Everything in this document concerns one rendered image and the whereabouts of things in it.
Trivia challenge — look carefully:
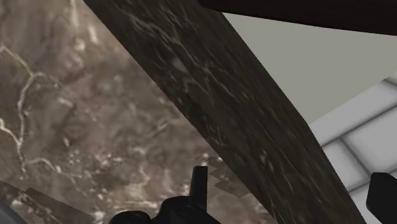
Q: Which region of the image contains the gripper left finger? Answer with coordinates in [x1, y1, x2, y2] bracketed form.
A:
[108, 165, 221, 224]

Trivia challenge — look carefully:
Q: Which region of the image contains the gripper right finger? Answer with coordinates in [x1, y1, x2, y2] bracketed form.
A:
[366, 172, 397, 224]

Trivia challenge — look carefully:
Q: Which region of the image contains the dark wood counter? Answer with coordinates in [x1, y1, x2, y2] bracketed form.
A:
[83, 0, 368, 224]

